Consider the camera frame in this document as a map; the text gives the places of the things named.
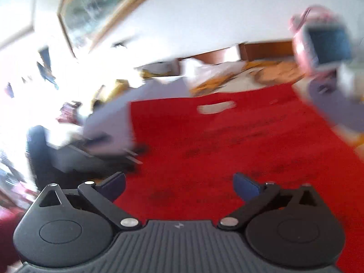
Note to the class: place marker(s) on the pink toy screen device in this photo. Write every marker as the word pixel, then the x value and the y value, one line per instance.
pixel 327 45

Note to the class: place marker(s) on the gold framed landscape painting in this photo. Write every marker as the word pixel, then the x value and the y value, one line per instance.
pixel 93 2

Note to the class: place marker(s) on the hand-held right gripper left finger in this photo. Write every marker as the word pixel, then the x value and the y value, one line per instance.
pixel 113 186

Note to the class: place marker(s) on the white cardboard box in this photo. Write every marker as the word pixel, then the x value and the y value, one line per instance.
pixel 111 122

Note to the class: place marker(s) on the brown wooden baseboard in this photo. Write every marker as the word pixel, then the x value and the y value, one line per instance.
pixel 264 49

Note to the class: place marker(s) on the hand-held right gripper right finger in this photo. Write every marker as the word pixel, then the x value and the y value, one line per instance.
pixel 246 186

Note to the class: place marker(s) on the person's red clothing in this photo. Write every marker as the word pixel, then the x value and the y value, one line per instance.
pixel 8 239

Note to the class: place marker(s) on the white plastic bag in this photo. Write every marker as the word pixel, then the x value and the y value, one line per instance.
pixel 210 71

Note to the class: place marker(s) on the colourful pile of clothes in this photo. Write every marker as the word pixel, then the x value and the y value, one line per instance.
pixel 68 112

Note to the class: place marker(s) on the white paper scrap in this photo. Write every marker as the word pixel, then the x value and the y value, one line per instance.
pixel 216 107

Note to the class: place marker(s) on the red shopping bag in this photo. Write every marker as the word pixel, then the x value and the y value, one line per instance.
pixel 227 136

